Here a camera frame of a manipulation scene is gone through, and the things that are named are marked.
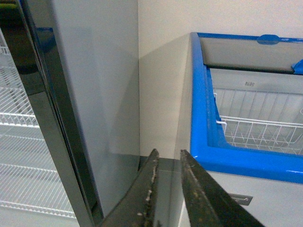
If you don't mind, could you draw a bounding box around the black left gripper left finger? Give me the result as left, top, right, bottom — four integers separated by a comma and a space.
100, 149, 159, 227

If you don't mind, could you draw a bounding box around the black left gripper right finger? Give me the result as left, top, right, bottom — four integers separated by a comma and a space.
180, 149, 263, 227

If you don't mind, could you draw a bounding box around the grey upright display fridge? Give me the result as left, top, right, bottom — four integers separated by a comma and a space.
0, 0, 140, 227

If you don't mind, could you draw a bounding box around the silver brand logo plate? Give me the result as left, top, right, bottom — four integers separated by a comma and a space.
229, 193, 253, 206

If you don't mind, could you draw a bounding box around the white blue chest freezer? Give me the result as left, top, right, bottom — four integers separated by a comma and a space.
177, 33, 303, 227

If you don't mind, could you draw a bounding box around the white wire freezer basket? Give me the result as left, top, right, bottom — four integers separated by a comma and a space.
212, 87, 303, 156

